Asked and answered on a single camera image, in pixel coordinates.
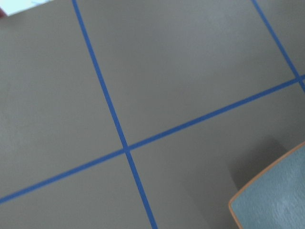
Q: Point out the grey square plate orange rim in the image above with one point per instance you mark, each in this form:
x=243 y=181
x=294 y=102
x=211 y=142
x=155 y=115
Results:
x=275 y=197

